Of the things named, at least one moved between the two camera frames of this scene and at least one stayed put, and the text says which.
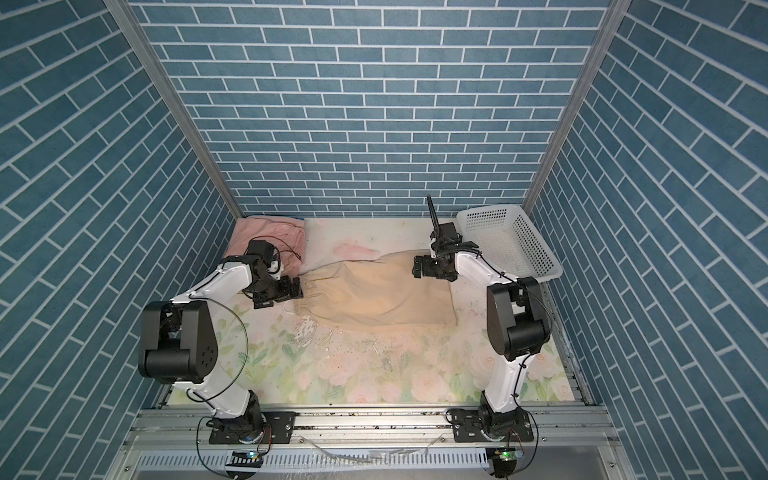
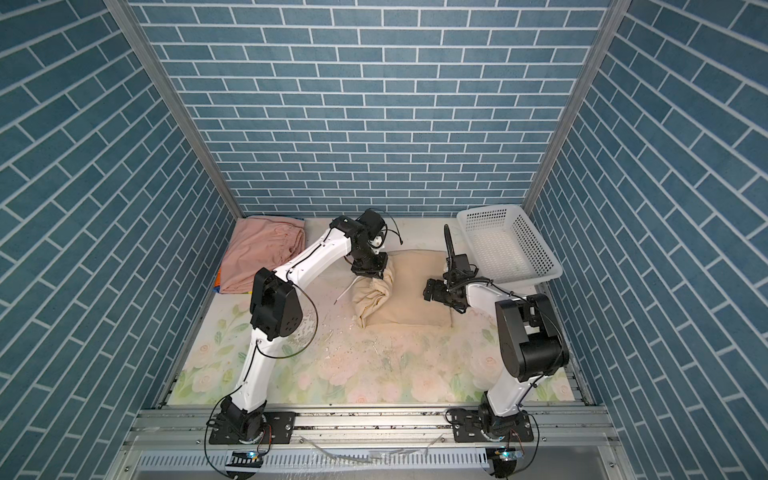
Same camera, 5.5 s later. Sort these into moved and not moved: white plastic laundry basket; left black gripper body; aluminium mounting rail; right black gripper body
Moved: left black gripper body; right black gripper body
Not moved: white plastic laundry basket; aluminium mounting rail
